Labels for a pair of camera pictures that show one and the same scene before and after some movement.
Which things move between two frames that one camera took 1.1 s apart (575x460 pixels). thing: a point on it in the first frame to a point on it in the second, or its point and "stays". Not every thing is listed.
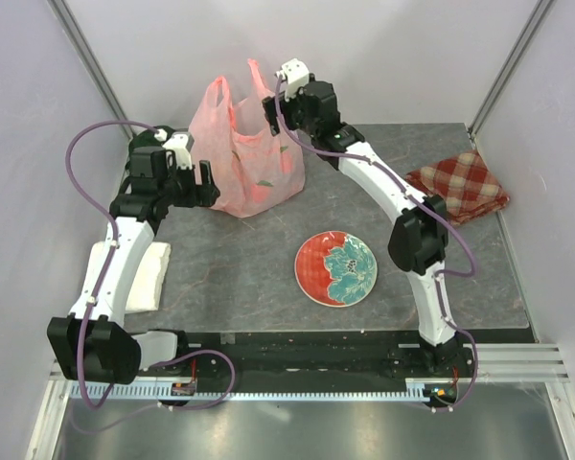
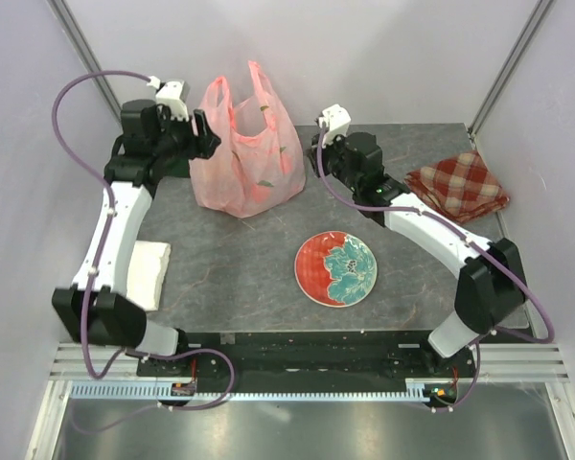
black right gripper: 270,114 to 311,154
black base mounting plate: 319,356 stays
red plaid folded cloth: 467,184 stays
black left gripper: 204,195 to 201,147
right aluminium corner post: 529,28 stays
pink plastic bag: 254,170 stays
